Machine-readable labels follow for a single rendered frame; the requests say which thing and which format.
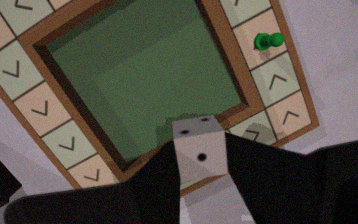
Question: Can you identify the green game pawn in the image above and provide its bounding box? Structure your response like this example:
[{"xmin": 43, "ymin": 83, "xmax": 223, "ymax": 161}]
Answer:
[{"xmin": 253, "ymin": 33, "xmax": 284, "ymax": 50}]

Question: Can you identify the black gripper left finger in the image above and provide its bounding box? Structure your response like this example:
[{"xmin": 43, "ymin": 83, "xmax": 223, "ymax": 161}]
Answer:
[{"xmin": 3, "ymin": 141, "xmax": 180, "ymax": 224}]

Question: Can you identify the grey die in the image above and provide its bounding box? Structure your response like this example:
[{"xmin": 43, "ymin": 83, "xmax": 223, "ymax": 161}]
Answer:
[{"xmin": 172, "ymin": 115, "xmax": 228, "ymax": 182}]

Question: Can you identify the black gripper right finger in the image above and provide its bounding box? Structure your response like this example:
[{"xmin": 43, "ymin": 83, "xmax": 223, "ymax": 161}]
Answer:
[{"xmin": 225, "ymin": 132, "xmax": 358, "ymax": 224}]

